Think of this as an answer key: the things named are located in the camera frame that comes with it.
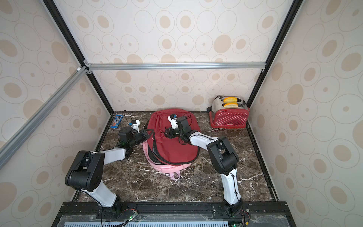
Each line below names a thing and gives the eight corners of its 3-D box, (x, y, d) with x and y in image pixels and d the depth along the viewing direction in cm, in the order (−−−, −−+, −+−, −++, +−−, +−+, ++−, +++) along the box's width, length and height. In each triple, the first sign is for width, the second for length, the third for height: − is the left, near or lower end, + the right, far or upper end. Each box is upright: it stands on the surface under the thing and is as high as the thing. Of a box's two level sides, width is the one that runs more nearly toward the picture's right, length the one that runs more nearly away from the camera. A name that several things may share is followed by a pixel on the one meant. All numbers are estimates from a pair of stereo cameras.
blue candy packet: (111, 127, 112) (110, 126, 111) (116, 116, 120) (115, 114, 119) (118, 127, 112) (117, 126, 111) (122, 116, 120) (122, 114, 119)
